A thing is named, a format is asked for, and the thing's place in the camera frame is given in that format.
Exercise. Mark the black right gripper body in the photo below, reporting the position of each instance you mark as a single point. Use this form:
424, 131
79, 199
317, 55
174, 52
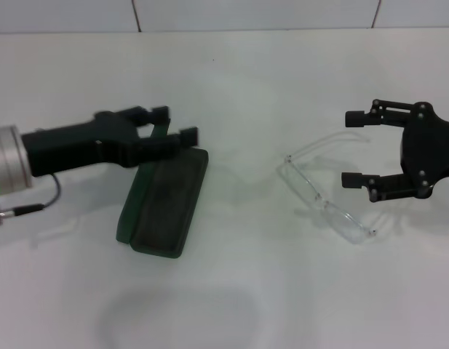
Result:
428, 152

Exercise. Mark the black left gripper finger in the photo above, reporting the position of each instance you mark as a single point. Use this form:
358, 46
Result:
151, 113
173, 140

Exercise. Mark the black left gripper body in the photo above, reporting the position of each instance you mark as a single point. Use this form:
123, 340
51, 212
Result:
75, 145

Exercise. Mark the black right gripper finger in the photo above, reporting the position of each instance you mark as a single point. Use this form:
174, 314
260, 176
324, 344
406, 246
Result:
369, 181
373, 114

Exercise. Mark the clear white glasses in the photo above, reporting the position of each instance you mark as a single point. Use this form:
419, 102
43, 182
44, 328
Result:
308, 181

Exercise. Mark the green glasses case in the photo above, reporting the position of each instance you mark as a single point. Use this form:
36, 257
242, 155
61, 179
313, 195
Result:
166, 203

